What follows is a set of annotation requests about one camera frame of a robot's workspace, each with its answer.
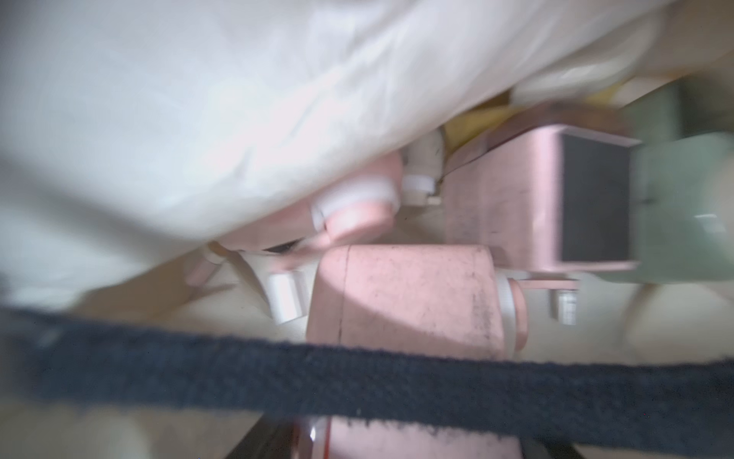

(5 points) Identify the cream canvas tote bag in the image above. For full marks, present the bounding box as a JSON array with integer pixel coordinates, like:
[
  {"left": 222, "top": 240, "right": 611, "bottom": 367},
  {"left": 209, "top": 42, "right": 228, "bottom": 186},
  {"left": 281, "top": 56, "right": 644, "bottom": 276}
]
[{"left": 1, "top": 1, "right": 733, "bottom": 457}]

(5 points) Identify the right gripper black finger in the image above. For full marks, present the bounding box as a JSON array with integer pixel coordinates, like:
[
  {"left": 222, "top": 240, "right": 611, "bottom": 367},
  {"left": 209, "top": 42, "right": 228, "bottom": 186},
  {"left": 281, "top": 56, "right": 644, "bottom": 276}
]
[{"left": 226, "top": 416, "right": 330, "bottom": 459}]

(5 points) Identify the pink pencil sharpener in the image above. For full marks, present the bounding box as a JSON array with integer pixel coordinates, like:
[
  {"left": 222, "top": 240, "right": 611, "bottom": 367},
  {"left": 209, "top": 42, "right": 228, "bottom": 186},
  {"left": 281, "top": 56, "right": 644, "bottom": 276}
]
[
  {"left": 443, "top": 101, "right": 638, "bottom": 324},
  {"left": 265, "top": 245, "right": 529, "bottom": 361}
]

